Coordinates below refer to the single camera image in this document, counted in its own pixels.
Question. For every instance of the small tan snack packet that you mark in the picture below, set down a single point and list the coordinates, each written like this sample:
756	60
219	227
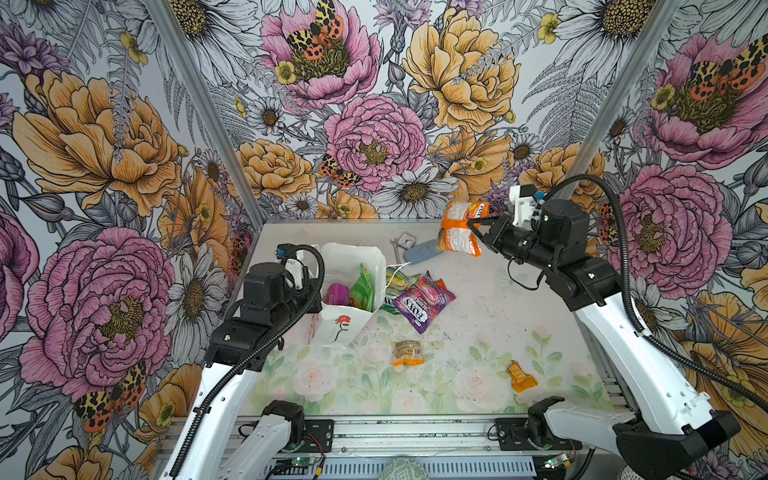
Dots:
407	353

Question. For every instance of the orange Foxs candy bag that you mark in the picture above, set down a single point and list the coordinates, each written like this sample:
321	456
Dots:
455	234

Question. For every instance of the purple Lotte gummy bag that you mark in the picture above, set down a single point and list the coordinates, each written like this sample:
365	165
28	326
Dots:
337	294

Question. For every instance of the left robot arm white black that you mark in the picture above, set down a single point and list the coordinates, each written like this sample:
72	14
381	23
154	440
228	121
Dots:
233	365

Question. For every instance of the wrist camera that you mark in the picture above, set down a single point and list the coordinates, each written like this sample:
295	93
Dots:
292	258
526	201

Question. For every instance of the silver wrench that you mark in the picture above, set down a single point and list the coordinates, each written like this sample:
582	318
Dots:
396	249

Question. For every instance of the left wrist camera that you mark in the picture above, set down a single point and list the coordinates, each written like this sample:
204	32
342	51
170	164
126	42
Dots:
292	258

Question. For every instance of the blue grey glasses case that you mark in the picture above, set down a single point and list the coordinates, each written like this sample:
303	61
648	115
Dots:
422	252

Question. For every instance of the green Lays chips bag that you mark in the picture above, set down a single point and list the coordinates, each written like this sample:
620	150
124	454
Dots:
361	294

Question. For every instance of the green Foxs candy bag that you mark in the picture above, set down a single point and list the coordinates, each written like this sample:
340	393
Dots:
397	282

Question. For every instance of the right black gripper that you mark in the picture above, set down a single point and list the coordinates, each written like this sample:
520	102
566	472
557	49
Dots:
499	226

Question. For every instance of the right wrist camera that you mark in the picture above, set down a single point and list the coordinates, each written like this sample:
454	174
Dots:
526	201

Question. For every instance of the small square clock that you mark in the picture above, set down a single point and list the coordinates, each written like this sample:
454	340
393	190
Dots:
406	241

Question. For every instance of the white floral paper bag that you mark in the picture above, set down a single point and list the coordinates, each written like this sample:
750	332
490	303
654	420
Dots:
338	326

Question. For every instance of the purple Foxs berries candy bag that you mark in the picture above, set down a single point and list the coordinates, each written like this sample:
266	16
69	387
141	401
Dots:
423	302

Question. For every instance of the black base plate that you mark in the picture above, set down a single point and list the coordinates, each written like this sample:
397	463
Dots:
514	434
311	436

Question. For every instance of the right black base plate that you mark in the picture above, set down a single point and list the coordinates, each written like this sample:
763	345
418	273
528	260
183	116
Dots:
514	434

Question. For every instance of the aluminium mounting rail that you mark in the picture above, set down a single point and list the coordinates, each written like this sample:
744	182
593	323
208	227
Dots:
445	446

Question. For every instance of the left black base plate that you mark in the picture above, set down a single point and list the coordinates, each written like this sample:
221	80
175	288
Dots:
311	436

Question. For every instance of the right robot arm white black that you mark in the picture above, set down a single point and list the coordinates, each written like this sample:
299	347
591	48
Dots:
668	425

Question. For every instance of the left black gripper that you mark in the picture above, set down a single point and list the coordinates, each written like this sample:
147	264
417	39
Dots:
307	289

